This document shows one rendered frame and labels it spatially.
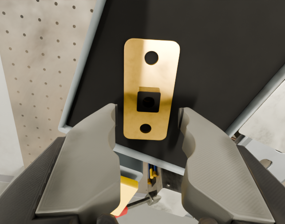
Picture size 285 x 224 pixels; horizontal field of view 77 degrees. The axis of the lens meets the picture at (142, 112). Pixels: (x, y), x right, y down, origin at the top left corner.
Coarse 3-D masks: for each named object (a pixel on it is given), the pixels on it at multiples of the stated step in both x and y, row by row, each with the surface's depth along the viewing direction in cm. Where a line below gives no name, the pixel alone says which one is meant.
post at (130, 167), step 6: (120, 156) 22; (126, 156) 23; (120, 162) 21; (126, 162) 22; (132, 162) 22; (138, 162) 23; (120, 168) 21; (126, 168) 21; (132, 168) 21; (138, 168) 22; (126, 174) 22; (132, 174) 22; (138, 174) 22; (138, 180) 22
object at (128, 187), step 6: (126, 180) 20; (132, 180) 21; (126, 186) 20; (132, 186) 20; (126, 192) 20; (132, 192) 20; (126, 198) 21; (120, 204) 21; (126, 204) 21; (114, 210) 22; (120, 210) 22
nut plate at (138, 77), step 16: (128, 48) 12; (144, 48) 12; (160, 48) 12; (176, 48) 12; (128, 64) 13; (144, 64) 13; (160, 64) 13; (176, 64) 13; (128, 80) 13; (144, 80) 13; (160, 80) 13; (128, 96) 14; (144, 96) 13; (160, 96) 13; (128, 112) 15; (144, 112) 15; (160, 112) 15; (128, 128) 16; (160, 128) 16
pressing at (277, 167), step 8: (240, 136) 37; (240, 144) 37; (248, 144) 37; (256, 144) 37; (264, 144) 37; (256, 152) 38; (264, 152) 38; (272, 152) 38; (280, 152) 38; (272, 160) 40; (280, 160) 40; (272, 168) 41; (280, 168) 41; (280, 176) 42; (192, 216) 51
